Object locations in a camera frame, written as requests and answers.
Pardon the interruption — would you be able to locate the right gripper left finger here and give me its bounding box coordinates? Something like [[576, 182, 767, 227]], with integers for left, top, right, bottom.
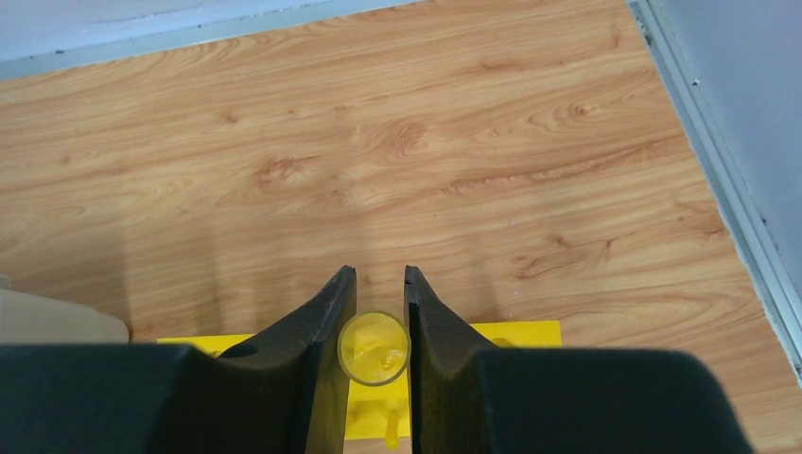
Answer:
[[1, 266, 357, 453]]

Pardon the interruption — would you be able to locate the clear glass test tube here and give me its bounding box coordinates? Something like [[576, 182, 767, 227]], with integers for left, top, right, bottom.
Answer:
[[337, 310, 411, 387]]

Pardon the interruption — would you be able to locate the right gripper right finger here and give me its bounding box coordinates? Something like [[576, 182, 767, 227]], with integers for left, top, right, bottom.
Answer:
[[404, 267, 753, 453]]

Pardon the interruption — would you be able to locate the yellow test tube rack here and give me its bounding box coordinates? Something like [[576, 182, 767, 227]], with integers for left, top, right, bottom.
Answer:
[[157, 320, 563, 448]]

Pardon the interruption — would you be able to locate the beige plastic bin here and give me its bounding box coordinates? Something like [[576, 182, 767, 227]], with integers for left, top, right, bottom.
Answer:
[[1, 275, 130, 345]]

